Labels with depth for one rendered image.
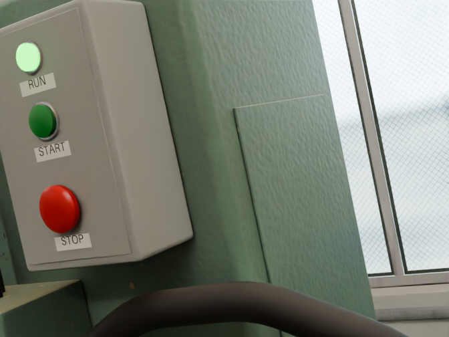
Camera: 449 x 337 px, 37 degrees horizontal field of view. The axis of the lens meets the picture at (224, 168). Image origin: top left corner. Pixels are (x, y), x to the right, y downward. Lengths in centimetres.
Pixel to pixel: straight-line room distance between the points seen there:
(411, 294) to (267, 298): 153
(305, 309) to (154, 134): 14
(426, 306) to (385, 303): 11
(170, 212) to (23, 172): 10
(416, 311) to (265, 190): 146
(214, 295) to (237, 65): 16
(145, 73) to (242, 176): 9
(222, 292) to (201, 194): 7
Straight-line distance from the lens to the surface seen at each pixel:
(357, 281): 61
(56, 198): 42
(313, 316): 38
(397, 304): 193
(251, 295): 39
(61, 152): 43
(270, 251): 47
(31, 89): 44
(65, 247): 44
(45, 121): 43
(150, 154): 42
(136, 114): 42
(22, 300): 50
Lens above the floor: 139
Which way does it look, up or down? 3 degrees down
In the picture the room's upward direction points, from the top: 12 degrees counter-clockwise
